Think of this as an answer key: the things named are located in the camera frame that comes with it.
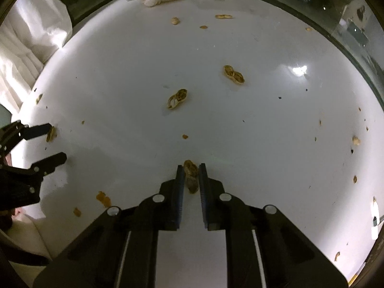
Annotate white curtain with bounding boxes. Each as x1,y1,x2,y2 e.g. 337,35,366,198
0,0,74,111

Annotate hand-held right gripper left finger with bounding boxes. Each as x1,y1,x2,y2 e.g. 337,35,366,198
33,165,185,288

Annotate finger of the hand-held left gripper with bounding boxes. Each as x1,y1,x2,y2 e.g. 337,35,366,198
29,152,67,184
0,120,52,156

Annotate long dark peanut shell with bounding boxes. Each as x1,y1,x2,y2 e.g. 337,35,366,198
183,160,199,194

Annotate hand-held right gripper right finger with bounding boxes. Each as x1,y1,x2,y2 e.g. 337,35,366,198
199,163,349,288

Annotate peanut shells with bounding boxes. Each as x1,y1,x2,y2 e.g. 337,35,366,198
36,13,378,264

